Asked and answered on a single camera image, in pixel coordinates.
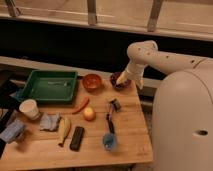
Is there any white paper cup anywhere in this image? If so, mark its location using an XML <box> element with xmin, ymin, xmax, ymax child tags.
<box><xmin>19</xmin><ymin>99</ymin><xmax>40</xmax><ymax>120</ymax></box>

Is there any green plastic tray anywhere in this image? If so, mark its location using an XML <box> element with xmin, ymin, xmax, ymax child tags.
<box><xmin>19</xmin><ymin>70</ymin><xmax>78</xmax><ymax>103</ymax></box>

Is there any yellow banana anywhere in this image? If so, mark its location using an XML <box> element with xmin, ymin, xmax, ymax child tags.
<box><xmin>58</xmin><ymin>117</ymin><xmax>71</xmax><ymax>147</ymax></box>

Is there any dark purple bowl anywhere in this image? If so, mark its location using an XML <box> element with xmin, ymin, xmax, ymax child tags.
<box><xmin>110</xmin><ymin>72</ymin><xmax>131</xmax><ymax>91</ymax></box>

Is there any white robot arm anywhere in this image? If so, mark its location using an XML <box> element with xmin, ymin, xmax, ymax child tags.
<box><xmin>118</xmin><ymin>40</ymin><xmax>213</xmax><ymax>171</ymax></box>

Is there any yellow apple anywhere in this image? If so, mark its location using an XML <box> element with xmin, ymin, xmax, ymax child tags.
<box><xmin>83</xmin><ymin>107</ymin><xmax>96</xmax><ymax>121</ymax></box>

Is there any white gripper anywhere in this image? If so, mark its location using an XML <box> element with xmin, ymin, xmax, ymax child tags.
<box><xmin>116</xmin><ymin>62</ymin><xmax>146</xmax><ymax>89</ymax></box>

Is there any grey crumpled cloth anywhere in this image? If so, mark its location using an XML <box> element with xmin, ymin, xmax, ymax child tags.
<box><xmin>39</xmin><ymin>113</ymin><xmax>60</xmax><ymax>131</ymax></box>

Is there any black equipment at left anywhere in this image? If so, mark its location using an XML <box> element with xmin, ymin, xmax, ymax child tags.
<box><xmin>0</xmin><ymin>69</ymin><xmax>22</xmax><ymax>158</ymax></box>

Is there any red bowl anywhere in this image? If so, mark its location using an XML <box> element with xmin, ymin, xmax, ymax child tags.
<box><xmin>82</xmin><ymin>74</ymin><xmax>102</xmax><ymax>92</ymax></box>

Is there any black eraser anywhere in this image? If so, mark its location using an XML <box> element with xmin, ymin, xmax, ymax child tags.
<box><xmin>70</xmin><ymin>126</ymin><xmax>85</xmax><ymax>151</ymax></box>

